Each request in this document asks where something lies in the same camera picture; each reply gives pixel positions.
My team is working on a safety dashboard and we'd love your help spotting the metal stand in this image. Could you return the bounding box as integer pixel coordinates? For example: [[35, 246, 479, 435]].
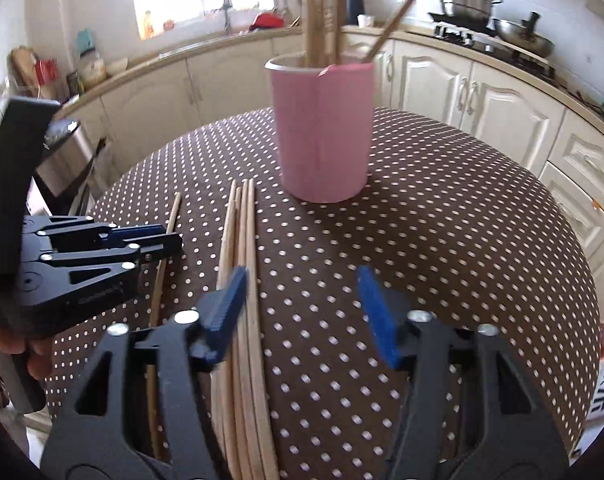
[[27, 180, 99, 219]]

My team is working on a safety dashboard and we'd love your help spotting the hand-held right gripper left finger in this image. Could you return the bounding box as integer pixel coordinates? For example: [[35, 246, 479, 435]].
[[41, 266, 250, 480]]

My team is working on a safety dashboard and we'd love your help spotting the black kettle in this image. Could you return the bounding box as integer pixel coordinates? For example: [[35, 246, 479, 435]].
[[345, 0, 367, 27]]

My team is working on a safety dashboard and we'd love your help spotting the large glass jar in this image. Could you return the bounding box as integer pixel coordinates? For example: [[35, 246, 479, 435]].
[[79, 51, 108, 89]]

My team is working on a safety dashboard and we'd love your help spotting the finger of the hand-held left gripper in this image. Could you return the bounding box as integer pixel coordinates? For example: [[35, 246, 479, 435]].
[[24, 214, 167, 257], [24, 232, 184, 311]]

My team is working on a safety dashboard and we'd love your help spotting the steel steamer pot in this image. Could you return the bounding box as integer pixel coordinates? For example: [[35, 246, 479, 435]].
[[433, 0, 503, 32]]

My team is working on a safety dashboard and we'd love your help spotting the black gas stove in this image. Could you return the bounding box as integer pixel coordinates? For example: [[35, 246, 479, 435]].
[[428, 21, 558, 82]]

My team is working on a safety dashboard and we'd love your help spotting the pink cup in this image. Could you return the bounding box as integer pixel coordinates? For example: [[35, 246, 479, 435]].
[[265, 51, 379, 205]]

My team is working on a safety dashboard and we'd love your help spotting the metal sink faucet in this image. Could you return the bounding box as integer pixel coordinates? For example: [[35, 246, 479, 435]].
[[199, 0, 233, 37]]

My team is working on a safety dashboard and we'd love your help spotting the steel wok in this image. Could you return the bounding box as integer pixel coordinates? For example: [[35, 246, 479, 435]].
[[490, 11, 556, 59]]

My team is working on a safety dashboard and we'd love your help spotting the red colander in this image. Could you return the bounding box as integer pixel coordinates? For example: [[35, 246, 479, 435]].
[[249, 11, 286, 32]]

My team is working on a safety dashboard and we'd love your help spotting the red kitchen utensil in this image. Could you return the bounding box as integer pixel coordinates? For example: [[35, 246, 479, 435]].
[[34, 58, 59, 87]]

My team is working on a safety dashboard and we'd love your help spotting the single light wooden chopstick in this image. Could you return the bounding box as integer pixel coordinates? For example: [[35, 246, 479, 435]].
[[146, 191, 183, 462]]

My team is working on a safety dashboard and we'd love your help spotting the person's left hand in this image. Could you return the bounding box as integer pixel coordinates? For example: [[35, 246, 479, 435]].
[[0, 321, 54, 408]]

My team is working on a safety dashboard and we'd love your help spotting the wooden cutting board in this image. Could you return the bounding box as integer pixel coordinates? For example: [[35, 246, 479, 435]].
[[9, 46, 39, 97]]

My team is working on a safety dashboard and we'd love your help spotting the brown polka dot tablecloth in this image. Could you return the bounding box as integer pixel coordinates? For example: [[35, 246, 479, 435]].
[[47, 105, 603, 480]]

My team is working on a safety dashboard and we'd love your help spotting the silver rice cooker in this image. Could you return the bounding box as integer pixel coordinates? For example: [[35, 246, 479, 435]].
[[34, 119, 96, 199]]

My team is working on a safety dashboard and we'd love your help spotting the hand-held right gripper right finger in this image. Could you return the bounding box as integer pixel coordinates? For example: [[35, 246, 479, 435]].
[[357, 265, 567, 480]]

